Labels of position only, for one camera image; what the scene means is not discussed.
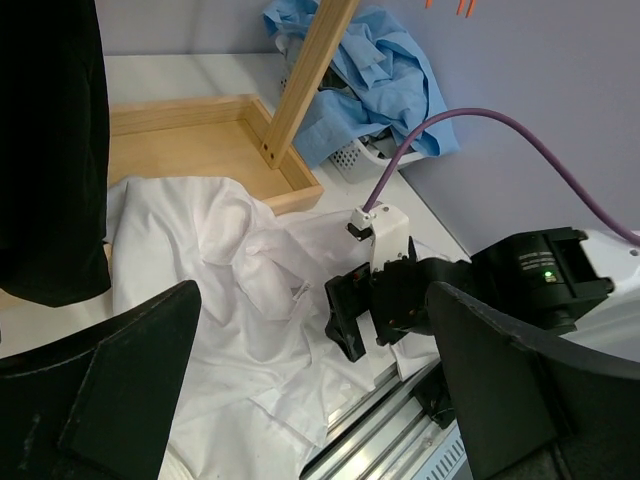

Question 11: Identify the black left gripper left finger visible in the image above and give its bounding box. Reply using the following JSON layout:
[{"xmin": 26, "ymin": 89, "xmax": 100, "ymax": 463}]
[{"xmin": 1, "ymin": 280, "xmax": 201, "ymax": 479}]

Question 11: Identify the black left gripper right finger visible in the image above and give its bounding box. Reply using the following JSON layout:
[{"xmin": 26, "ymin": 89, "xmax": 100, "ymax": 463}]
[{"xmin": 426, "ymin": 282, "xmax": 639, "ymax": 479}]

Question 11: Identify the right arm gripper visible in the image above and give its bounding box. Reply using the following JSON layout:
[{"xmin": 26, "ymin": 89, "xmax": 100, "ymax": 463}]
[{"xmin": 325, "ymin": 237, "xmax": 434, "ymax": 362}]

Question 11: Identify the white shirt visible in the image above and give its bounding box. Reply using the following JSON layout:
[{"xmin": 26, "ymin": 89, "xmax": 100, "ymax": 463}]
[{"xmin": 107, "ymin": 177, "xmax": 438, "ymax": 479}]

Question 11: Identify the black shirt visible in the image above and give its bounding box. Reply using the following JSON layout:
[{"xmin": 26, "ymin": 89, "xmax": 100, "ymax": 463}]
[{"xmin": 1, "ymin": 1, "xmax": 111, "ymax": 307}]

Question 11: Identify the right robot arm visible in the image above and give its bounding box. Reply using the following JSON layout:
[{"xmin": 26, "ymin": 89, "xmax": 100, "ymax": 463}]
[{"xmin": 325, "ymin": 227, "xmax": 639, "ymax": 479}]

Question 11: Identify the blue shirt pile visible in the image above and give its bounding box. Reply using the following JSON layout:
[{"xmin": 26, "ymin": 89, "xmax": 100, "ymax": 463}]
[{"xmin": 293, "ymin": 6, "xmax": 447, "ymax": 167}]

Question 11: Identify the white laundry basket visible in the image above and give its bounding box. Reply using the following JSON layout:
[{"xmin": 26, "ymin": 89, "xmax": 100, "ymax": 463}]
[{"xmin": 275, "ymin": 34, "xmax": 396, "ymax": 184}]

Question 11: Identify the wooden clothes rack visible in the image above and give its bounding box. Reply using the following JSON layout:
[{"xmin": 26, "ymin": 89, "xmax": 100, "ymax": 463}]
[{"xmin": 107, "ymin": 1, "xmax": 356, "ymax": 214}]

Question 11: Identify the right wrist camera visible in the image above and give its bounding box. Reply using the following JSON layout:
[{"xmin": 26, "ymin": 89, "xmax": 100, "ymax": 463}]
[{"xmin": 347, "ymin": 204, "xmax": 410, "ymax": 272}]

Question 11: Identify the aluminium rail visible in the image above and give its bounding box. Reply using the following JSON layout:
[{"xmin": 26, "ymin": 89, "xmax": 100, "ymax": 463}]
[{"xmin": 300, "ymin": 363, "xmax": 471, "ymax": 479}]

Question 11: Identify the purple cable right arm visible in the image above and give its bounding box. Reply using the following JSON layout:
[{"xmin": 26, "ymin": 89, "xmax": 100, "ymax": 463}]
[{"xmin": 363, "ymin": 107, "xmax": 640, "ymax": 246}]

